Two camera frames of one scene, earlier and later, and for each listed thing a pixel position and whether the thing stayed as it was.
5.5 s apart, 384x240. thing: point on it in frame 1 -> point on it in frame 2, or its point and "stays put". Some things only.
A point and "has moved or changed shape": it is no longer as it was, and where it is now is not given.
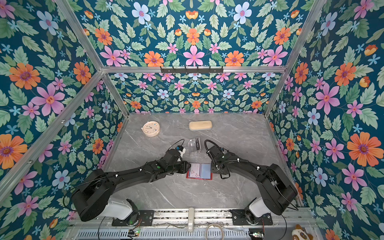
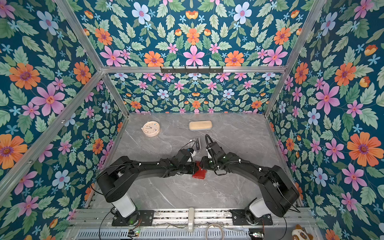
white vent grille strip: [164, 234] stays put
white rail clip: [191, 219] stays put
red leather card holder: [200, 171] has moved or changed shape
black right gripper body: [214, 169] -> [208, 163]
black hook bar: [178, 70] stays put
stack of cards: [194, 146] stays put
